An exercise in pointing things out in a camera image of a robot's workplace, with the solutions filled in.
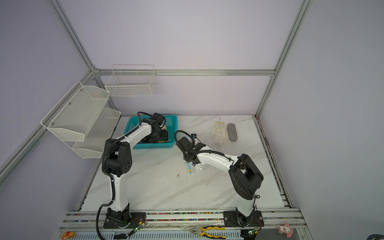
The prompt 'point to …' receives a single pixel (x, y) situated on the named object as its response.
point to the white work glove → (219, 134)
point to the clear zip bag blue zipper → (198, 166)
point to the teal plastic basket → (171, 125)
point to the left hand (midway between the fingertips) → (162, 139)
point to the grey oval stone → (232, 132)
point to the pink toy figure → (286, 229)
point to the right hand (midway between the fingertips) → (189, 153)
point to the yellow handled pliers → (201, 230)
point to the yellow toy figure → (67, 235)
